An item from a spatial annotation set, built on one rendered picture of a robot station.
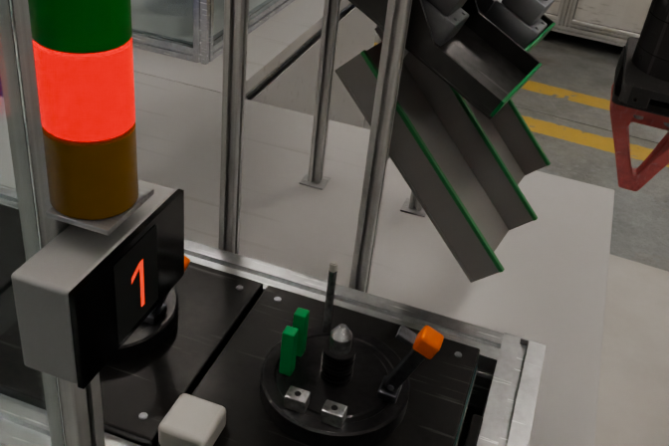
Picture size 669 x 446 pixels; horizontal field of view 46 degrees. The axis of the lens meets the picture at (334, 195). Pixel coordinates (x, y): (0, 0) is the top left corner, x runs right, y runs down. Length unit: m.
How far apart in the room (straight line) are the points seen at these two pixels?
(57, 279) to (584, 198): 1.06
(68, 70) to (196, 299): 0.48
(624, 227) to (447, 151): 2.17
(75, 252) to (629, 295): 0.87
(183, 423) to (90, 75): 0.37
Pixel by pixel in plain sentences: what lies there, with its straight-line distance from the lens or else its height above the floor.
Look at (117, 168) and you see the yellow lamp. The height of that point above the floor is 1.29.
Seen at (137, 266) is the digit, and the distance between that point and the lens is 0.50.
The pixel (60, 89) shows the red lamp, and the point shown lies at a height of 1.34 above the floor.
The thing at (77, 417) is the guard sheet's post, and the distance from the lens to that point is 0.60.
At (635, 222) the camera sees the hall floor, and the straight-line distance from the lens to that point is 3.14.
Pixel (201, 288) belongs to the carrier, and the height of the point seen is 0.97.
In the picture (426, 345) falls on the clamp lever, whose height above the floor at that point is 1.07.
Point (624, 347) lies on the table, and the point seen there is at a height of 0.86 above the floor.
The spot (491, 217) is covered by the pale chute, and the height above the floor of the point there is 1.01.
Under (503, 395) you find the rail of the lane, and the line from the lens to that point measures 0.82.
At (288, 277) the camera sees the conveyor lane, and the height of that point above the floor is 0.96.
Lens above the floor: 1.52
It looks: 32 degrees down
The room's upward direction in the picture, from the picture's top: 7 degrees clockwise
